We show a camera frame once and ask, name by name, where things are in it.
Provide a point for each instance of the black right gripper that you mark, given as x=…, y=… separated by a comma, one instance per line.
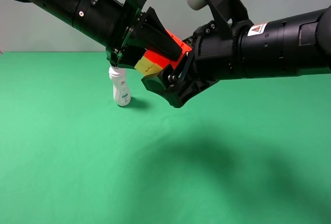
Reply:
x=215, y=56

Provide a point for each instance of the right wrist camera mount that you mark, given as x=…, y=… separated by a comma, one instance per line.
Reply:
x=223, y=11

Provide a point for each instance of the colourful rubik's cube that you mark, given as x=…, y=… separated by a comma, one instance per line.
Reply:
x=152, y=62

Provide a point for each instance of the white plastic bottle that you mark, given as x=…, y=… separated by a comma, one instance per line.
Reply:
x=121, y=91

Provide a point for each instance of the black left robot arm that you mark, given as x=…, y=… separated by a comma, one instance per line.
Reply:
x=94, y=18

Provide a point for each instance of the green table cloth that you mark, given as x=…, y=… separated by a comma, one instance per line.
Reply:
x=243, y=151

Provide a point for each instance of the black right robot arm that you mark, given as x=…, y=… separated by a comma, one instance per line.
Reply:
x=289, y=47

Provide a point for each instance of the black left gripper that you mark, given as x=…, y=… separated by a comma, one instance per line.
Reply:
x=149, y=33

